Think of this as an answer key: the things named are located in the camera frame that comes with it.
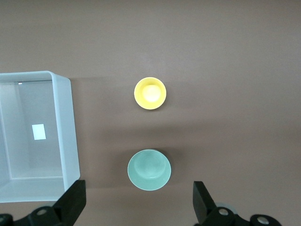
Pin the brown table cover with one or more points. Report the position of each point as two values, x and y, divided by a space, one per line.
223 70

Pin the translucent white plastic bin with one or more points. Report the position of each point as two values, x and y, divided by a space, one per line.
67 117

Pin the pale green bowl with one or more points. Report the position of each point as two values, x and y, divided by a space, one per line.
149 169

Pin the yellow cup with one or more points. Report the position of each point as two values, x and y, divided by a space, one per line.
150 94

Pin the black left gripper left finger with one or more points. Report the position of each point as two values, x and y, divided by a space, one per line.
73 200

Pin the white rectangular label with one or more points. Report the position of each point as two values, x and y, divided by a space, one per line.
38 131

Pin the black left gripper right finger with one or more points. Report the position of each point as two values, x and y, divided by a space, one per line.
202 202

